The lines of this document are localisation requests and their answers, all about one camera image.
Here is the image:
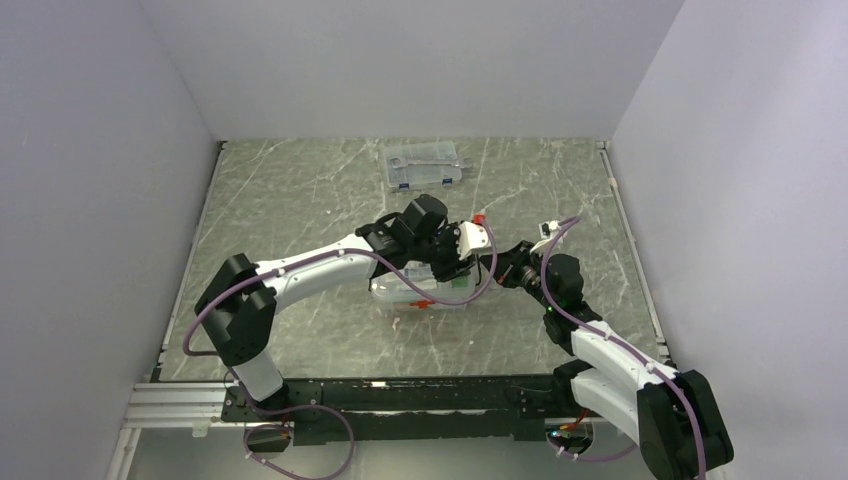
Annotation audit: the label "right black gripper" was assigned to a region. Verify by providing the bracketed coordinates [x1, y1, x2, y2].
[478, 240, 557, 312]

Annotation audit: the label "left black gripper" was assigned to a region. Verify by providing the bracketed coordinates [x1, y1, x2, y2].
[411, 222, 477, 283]

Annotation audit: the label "clear first aid box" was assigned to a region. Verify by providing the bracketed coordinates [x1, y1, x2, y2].
[369, 262, 481, 314]

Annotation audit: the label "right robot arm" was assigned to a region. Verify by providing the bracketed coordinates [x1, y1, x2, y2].
[480, 241, 734, 479]

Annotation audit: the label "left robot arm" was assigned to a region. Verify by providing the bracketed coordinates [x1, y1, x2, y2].
[194, 194, 493, 420]

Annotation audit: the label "clear screw box blue latches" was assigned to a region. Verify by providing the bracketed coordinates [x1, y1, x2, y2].
[380, 141, 470, 191]

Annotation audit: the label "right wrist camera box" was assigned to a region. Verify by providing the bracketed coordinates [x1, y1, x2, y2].
[530, 220, 570, 255]

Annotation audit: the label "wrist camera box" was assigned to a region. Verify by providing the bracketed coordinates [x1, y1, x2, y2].
[530, 220, 570, 255]
[457, 213, 497, 260]

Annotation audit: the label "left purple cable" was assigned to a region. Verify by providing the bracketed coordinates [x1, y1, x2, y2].
[182, 218, 499, 480]

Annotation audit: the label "purple cable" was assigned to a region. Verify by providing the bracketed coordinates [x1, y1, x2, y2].
[182, 218, 499, 480]
[539, 215, 709, 480]

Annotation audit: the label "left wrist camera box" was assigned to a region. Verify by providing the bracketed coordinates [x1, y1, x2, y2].
[457, 213, 497, 260]

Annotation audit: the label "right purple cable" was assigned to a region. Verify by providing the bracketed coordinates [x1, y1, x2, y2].
[539, 215, 709, 480]

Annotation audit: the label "black base frame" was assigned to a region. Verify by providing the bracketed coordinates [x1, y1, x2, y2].
[221, 374, 594, 446]

